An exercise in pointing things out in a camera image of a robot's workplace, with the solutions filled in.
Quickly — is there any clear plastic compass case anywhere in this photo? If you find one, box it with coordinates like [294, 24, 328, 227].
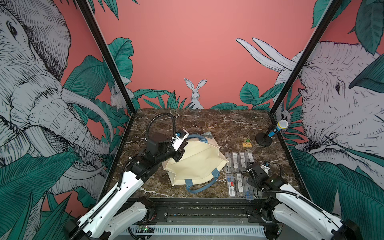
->
[224, 152, 233, 174]

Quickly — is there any cream canvas tote bag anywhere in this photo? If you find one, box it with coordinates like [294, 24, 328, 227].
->
[162, 134, 227, 194]

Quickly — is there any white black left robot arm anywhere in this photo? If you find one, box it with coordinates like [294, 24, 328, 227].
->
[64, 133, 185, 240]

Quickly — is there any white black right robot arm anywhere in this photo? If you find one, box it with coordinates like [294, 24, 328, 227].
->
[247, 163, 363, 240]

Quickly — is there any blue microphone on black stand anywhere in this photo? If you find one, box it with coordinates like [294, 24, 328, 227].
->
[255, 120, 289, 147]

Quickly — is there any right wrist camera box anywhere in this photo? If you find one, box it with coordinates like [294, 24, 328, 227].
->
[261, 161, 271, 175]

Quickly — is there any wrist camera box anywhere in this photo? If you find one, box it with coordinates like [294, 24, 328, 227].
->
[171, 129, 189, 151]
[261, 161, 271, 175]

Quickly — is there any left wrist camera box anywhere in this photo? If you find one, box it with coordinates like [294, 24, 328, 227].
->
[171, 129, 189, 151]

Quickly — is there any black corrugated left cable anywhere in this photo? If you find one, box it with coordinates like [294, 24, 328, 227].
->
[145, 112, 177, 140]

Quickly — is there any white perforated cable tray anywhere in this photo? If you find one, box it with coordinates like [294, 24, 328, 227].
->
[123, 225, 266, 238]

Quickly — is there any black front mounting rail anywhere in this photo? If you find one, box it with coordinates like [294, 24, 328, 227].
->
[118, 197, 293, 225]

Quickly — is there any black left frame post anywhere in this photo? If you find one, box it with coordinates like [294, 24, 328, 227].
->
[74, 0, 136, 115]

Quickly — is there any black frame post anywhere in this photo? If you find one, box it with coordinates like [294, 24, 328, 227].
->
[269, 0, 343, 117]
[74, 0, 136, 115]

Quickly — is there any black right frame post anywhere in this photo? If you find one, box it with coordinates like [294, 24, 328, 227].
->
[269, 0, 343, 117]

